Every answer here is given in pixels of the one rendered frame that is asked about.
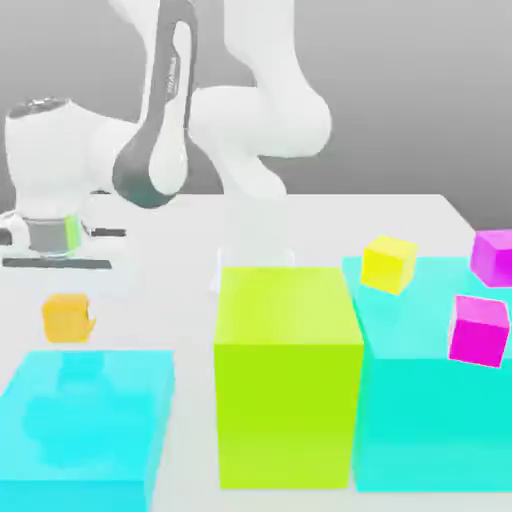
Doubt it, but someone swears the small orange cube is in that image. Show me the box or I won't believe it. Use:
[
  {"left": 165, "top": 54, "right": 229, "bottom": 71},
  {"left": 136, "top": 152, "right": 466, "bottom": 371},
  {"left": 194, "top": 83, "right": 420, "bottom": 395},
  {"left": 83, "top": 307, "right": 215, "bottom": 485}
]
[{"left": 41, "top": 293, "right": 98, "bottom": 345}]

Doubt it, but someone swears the small purple cube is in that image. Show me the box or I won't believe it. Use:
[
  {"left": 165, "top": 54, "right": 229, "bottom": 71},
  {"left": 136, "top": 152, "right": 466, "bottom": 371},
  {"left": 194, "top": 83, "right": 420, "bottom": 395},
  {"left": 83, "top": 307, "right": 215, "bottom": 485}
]
[{"left": 469, "top": 228, "right": 512, "bottom": 289}]

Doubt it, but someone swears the large cyan box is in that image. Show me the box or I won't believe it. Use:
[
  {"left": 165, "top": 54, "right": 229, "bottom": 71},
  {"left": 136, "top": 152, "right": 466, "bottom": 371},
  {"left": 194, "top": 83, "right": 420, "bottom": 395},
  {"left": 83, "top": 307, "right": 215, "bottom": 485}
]
[{"left": 0, "top": 349, "right": 176, "bottom": 512}]

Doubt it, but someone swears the large turquoise box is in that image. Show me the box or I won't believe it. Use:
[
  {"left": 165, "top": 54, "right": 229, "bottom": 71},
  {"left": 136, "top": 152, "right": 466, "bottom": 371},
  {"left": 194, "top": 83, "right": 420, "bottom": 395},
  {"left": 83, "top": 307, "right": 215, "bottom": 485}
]
[{"left": 341, "top": 255, "right": 512, "bottom": 494}]

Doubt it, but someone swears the small magenta cube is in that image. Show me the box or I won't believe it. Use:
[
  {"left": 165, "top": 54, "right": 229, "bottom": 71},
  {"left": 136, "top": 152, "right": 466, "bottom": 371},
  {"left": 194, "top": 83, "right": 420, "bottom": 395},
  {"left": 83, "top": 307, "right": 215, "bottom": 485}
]
[{"left": 447, "top": 294, "right": 512, "bottom": 370}]

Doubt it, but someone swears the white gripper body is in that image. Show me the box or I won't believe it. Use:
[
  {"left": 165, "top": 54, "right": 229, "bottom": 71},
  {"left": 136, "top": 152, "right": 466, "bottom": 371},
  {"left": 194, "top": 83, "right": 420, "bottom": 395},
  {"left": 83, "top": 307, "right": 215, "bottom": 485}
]
[{"left": 0, "top": 252, "right": 116, "bottom": 282}]

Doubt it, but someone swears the large lime green box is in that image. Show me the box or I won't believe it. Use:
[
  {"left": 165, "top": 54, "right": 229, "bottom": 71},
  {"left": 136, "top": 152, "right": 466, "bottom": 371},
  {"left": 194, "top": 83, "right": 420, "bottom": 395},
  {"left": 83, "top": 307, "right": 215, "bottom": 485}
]
[{"left": 212, "top": 265, "right": 366, "bottom": 492}]

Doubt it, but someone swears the small yellow cube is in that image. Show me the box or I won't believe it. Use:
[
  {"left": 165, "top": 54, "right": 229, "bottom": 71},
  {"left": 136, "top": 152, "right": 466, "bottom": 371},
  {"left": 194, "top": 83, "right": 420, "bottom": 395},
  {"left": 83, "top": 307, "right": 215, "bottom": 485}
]
[{"left": 360, "top": 234, "right": 420, "bottom": 297}]

